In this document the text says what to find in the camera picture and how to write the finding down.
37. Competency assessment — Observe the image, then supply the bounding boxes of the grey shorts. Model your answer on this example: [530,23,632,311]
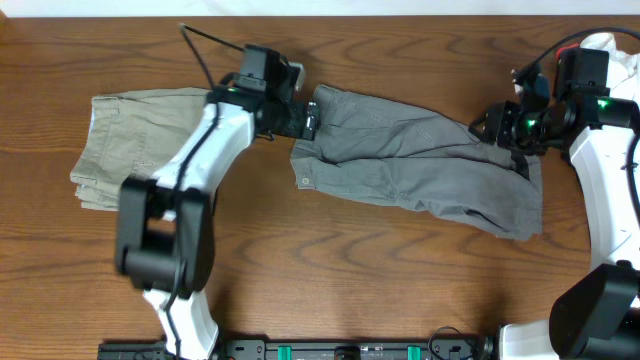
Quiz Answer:
[290,85,543,241]

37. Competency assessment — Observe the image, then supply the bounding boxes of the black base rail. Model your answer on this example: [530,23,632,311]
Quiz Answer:
[97,337,501,360]

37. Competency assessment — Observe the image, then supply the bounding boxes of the black and red garment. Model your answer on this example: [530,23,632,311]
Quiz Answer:
[555,43,580,63]

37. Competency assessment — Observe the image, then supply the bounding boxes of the white garment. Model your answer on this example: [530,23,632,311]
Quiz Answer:
[580,33,639,103]

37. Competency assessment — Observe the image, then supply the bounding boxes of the folded khaki shorts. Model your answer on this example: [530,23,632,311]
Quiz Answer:
[70,87,207,211]

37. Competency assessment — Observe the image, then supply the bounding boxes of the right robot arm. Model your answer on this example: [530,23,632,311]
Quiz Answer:
[469,46,639,359]

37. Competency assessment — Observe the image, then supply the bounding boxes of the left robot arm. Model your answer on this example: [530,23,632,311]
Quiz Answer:
[115,45,320,359]

